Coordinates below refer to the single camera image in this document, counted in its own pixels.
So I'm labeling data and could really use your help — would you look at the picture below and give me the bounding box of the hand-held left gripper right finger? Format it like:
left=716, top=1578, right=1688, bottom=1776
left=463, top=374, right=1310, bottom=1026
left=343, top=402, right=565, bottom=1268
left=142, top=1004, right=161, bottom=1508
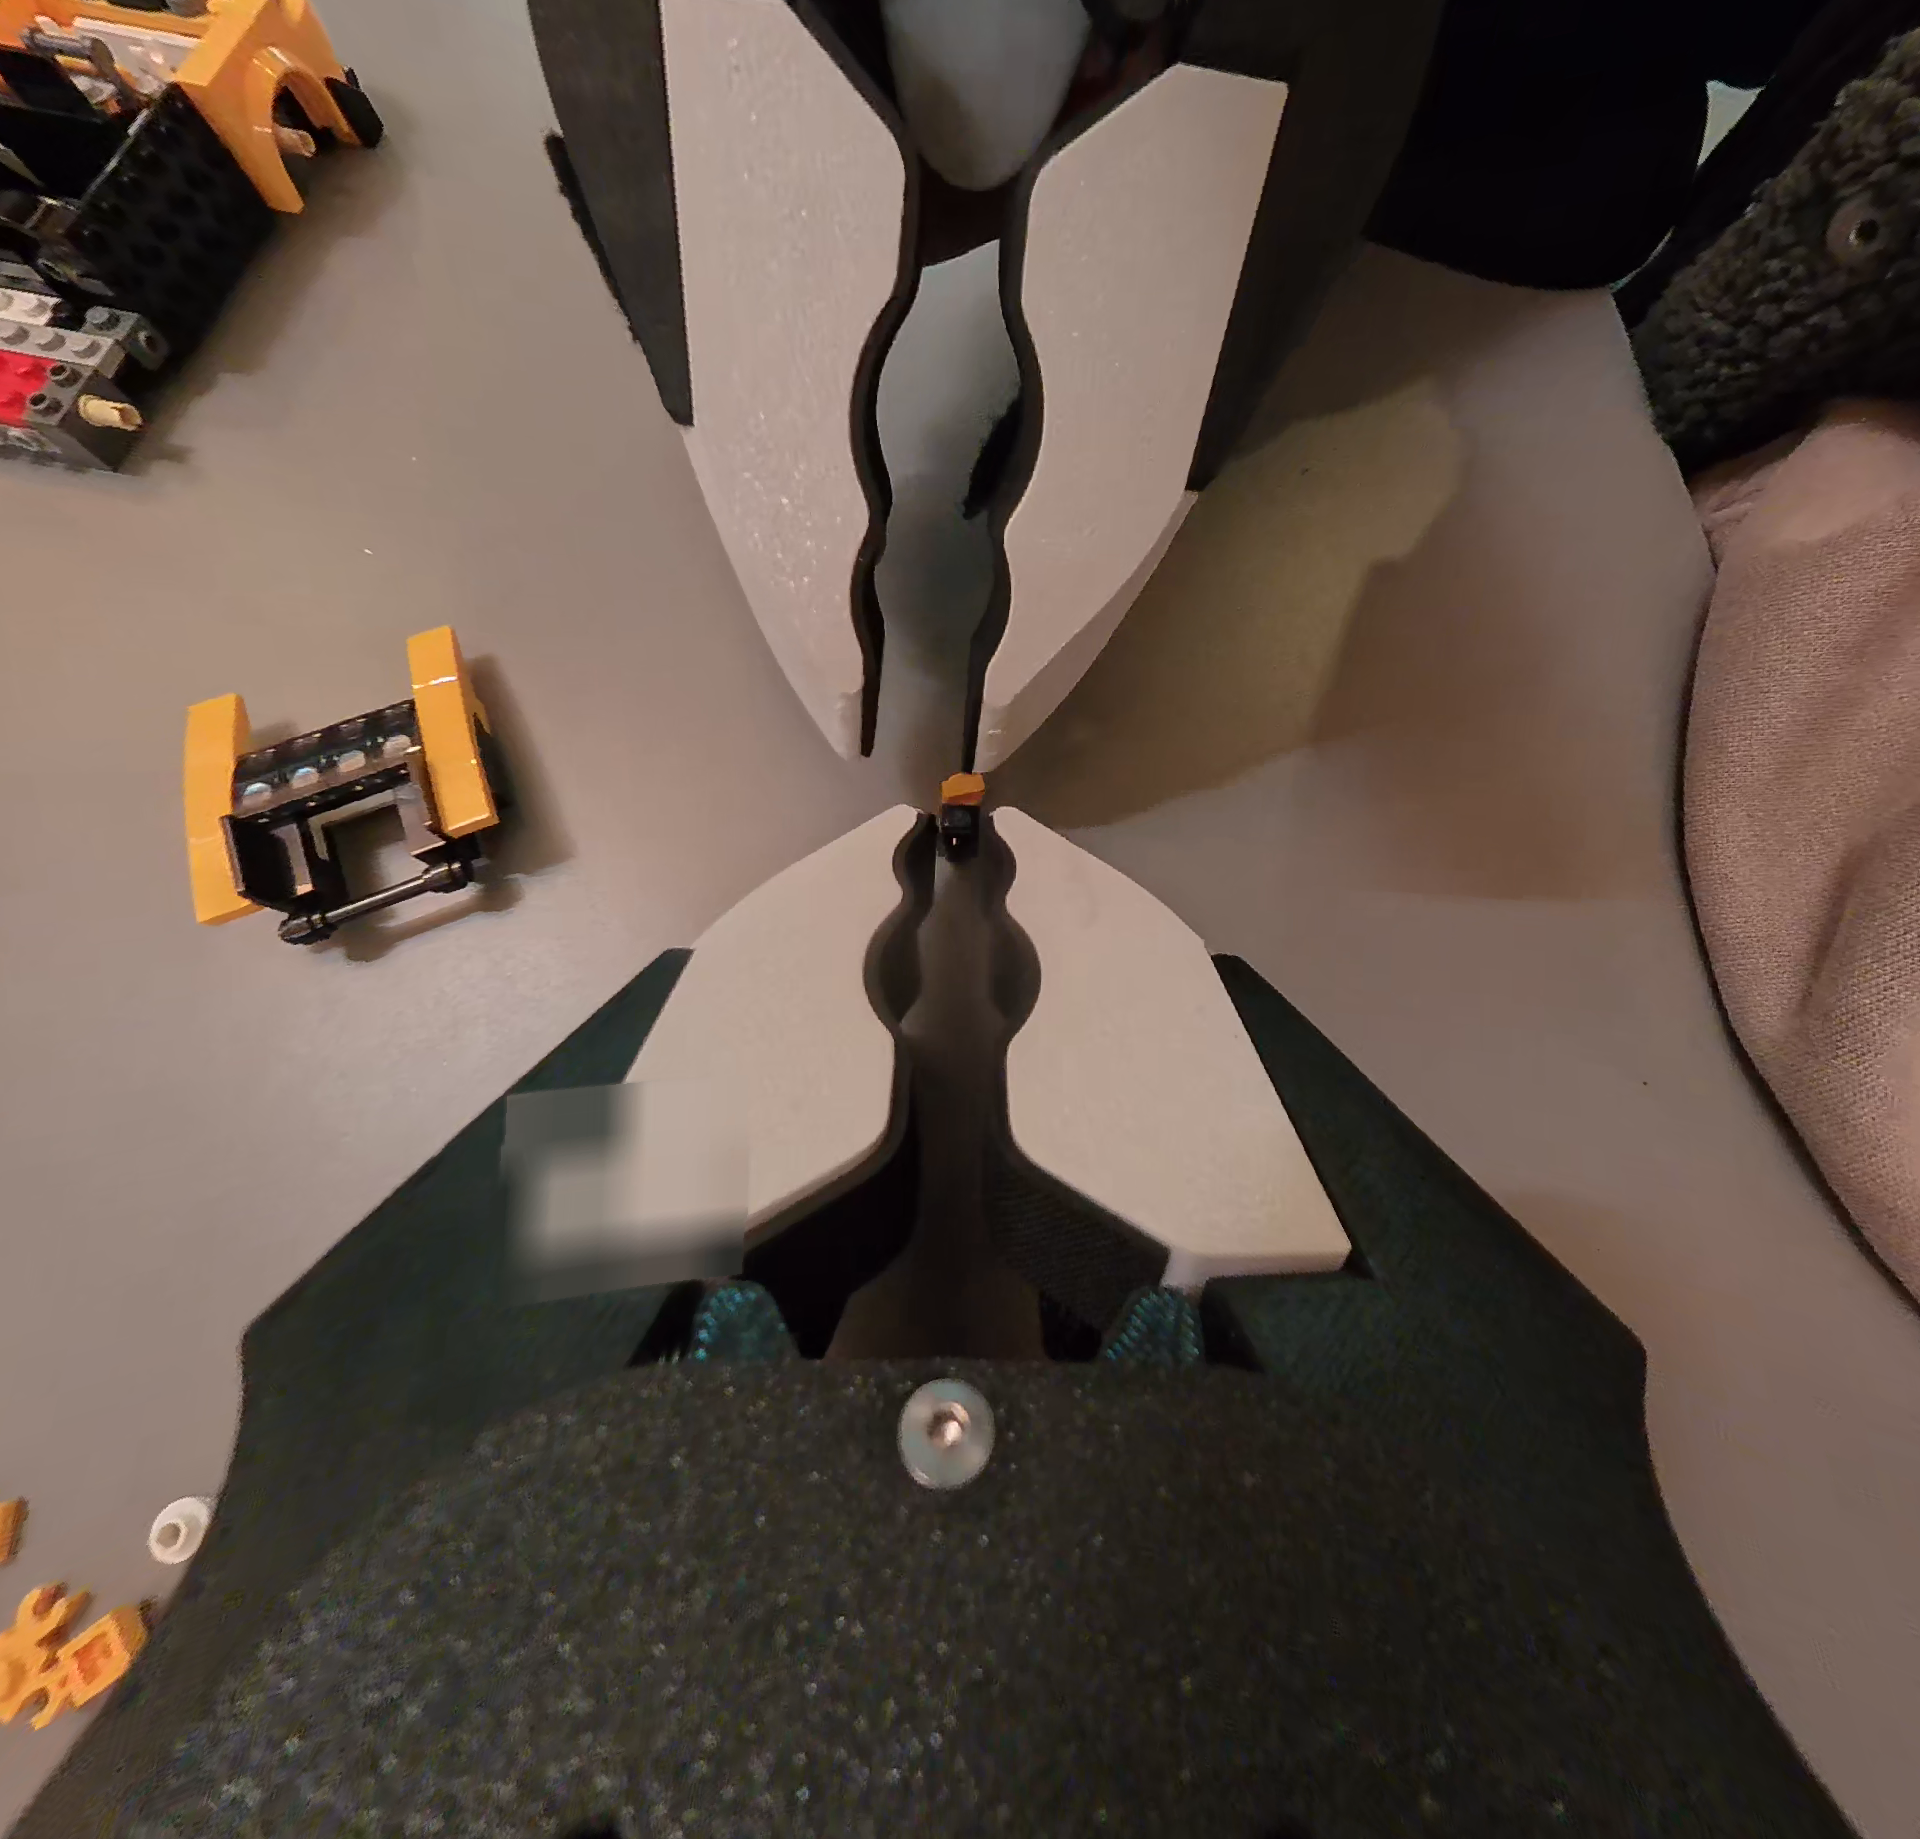
left=974, top=804, right=1362, bottom=1294

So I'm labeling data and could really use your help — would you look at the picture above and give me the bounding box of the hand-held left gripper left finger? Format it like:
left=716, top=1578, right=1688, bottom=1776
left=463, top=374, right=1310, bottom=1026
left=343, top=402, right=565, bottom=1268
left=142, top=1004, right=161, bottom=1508
left=622, top=804, right=929, bottom=1256

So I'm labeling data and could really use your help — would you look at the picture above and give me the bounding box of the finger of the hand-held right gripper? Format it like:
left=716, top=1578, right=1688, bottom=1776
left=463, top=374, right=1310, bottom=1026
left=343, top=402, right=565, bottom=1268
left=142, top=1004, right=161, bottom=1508
left=656, top=0, right=921, bottom=762
left=960, top=58, right=1297, bottom=776

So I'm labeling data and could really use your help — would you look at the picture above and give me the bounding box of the person's right forearm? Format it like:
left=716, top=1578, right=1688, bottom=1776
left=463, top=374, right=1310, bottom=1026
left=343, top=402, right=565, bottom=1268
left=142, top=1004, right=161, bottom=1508
left=1356, top=0, right=1920, bottom=288

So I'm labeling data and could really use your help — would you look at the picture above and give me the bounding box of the partly built lego car chassis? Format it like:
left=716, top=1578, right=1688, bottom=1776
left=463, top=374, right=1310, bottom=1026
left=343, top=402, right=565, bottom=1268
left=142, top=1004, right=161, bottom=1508
left=0, top=0, right=386, bottom=480

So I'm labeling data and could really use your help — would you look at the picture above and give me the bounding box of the yellow black lego subassembly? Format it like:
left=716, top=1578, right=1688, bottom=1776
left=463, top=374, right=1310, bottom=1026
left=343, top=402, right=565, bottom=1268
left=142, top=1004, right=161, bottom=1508
left=183, top=624, right=508, bottom=950

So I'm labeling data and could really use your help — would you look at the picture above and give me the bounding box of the orange lego claw piece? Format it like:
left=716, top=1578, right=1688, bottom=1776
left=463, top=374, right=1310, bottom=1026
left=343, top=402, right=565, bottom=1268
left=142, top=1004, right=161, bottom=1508
left=0, top=1584, right=90, bottom=1728

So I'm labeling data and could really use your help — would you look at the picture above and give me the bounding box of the dark fleece jacket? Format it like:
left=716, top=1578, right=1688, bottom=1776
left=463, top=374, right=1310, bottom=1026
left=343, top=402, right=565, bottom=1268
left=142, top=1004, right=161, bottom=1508
left=1616, top=24, right=1920, bottom=480

